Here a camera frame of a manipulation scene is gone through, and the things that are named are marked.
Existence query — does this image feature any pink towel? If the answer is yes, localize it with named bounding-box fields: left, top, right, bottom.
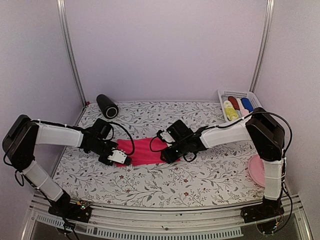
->
left=117, top=138, right=165, bottom=167

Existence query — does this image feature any green yellow patterned towel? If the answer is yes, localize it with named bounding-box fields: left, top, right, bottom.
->
left=223, top=100, right=240, bottom=121

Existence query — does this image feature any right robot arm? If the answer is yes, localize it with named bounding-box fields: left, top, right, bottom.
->
left=156, top=107, right=289, bottom=218

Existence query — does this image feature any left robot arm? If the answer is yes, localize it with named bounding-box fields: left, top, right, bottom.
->
left=2, top=114, right=135, bottom=217

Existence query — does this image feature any black cylindrical bottle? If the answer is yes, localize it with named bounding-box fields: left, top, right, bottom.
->
left=96, top=94, right=119, bottom=119

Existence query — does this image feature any floral tablecloth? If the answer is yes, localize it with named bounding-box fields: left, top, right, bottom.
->
left=53, top=101, right=264, bottom=208

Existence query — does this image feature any red item in basket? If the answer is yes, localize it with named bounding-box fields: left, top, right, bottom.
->
left=228, top=96, right=240, bottom=111

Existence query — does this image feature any pink item in basket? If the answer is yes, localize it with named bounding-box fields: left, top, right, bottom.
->
left=240, top=108, right=250, bottom=117

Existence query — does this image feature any white item in basket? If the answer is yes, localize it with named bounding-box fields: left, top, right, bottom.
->
left=236, top=98, right=246, bottom=110

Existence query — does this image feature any blue item in basket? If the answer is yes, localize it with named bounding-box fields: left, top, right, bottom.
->
left=241, top=97, right=254, bottom=113

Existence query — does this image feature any pink plate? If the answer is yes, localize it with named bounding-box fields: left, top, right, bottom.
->
left=248, top=154, right=266, bottom=187

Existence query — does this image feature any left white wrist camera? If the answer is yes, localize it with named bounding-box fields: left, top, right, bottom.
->
left=107, top=149, right=132, bottom=166

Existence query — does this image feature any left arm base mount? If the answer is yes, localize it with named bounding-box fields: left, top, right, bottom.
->
left=48, top=199, right=92, bottom=223

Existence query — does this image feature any front aluminium rail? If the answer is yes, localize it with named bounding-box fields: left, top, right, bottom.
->
left=21, top=194, right=315, bottom=240

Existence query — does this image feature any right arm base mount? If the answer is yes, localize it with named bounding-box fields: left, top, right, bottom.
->
left=240, top=201, right=285, bottom=223

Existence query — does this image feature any left aluminium frame post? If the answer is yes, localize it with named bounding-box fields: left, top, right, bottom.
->
left=56, top=0, right=87, bottom=107

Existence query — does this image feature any aluminium frame post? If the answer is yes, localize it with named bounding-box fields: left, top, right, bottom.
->
left=249, top=0, right=275, bottom=93
left=56, top=0, right=87, bottom=107

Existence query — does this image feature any right aluminium frame post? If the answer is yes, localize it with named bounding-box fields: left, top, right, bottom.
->
left=249, top=0, right=275, bottom=93

